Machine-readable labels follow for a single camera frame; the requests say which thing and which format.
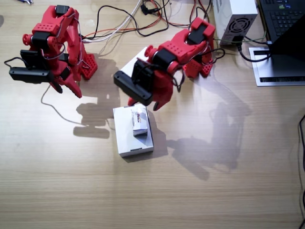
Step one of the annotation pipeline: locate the white box with blue stripe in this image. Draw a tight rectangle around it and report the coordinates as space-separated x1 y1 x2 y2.
120 46 150 77

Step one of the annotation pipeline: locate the white power supply unit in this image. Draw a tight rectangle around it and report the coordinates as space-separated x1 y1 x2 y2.
212 0 259 47

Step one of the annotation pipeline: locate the white cable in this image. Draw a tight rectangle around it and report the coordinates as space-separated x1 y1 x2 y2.
84 0 142 43

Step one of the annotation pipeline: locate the black cable connector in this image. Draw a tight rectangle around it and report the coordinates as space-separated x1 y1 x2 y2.
140 4 161 15

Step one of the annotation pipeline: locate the small white box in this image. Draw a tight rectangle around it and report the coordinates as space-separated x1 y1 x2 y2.
130 105 149 137

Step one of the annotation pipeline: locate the thin webcam cable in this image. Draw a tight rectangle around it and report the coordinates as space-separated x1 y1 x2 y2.
4 57 112 127

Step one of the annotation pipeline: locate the black webcam on gripper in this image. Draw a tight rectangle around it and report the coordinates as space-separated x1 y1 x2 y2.
9 49 54 84
113 60 156 107

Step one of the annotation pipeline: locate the black power cable with plug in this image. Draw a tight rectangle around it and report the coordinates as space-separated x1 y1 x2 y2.
234 35 273 63

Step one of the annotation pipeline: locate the plain white flat box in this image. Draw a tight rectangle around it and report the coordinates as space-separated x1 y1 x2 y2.
112 104 154 158

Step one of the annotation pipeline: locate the thin red wire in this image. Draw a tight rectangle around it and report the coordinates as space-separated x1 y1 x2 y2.
156 0 193 27

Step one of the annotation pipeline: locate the green cable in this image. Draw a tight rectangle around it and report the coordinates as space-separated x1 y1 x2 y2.
214 31 267 45

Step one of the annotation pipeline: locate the black hanging cable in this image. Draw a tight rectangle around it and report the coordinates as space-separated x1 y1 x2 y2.
297 114 305 229

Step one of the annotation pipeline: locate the thick black looping cable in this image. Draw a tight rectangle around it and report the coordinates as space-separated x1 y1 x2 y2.
94 0 170 38

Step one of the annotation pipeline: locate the black webcam cable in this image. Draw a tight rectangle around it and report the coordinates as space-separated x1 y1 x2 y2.
140 49 226 93

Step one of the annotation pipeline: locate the orange-red cable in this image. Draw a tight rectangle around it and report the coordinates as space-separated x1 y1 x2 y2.
83 14 167 40

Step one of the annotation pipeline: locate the black laptop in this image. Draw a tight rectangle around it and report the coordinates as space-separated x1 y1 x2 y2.
258 0 305 43

